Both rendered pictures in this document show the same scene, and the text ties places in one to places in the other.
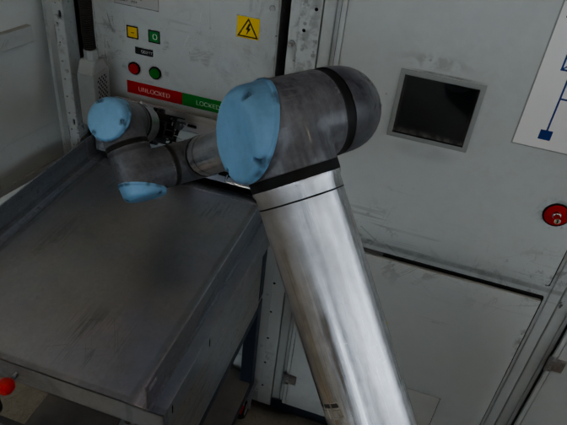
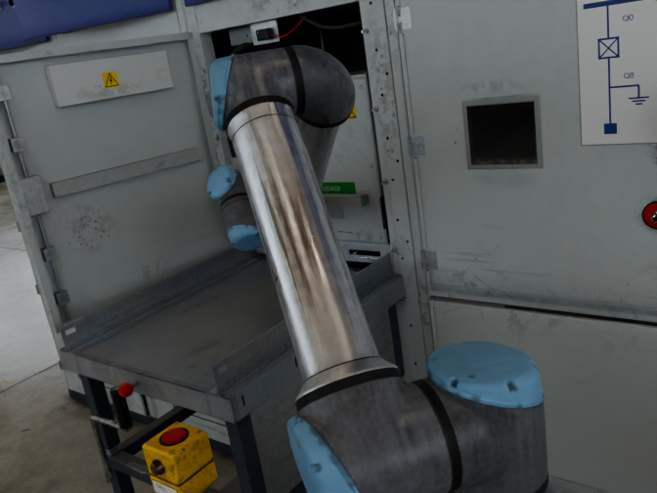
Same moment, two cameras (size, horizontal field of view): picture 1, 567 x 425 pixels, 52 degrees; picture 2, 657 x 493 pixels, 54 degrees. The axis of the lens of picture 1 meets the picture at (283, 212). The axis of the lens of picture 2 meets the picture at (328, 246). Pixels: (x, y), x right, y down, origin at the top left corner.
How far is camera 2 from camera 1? 0.69 m
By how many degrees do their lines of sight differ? 30
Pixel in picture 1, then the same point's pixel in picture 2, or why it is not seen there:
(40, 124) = (208, 230)
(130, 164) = (234, 212)
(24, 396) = not seen: outside the picture
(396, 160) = (484, 194)
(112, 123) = (221, 183)
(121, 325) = (225, 349)
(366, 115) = (312, 68)
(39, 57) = (205, 174)
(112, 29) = not seen: hidden behind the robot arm
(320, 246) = (259, 152)
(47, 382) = (155, 385)
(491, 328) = (644, 380)
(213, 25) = not seen: hidden behind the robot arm
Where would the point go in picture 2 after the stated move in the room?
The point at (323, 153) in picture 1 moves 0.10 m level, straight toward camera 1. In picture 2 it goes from (266, 91) to (230, 100)
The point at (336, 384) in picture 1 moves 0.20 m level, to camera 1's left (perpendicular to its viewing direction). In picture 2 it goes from (274, 257) to (161, 259)
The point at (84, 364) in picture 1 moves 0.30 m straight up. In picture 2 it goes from (184, 372) to (153, 243)
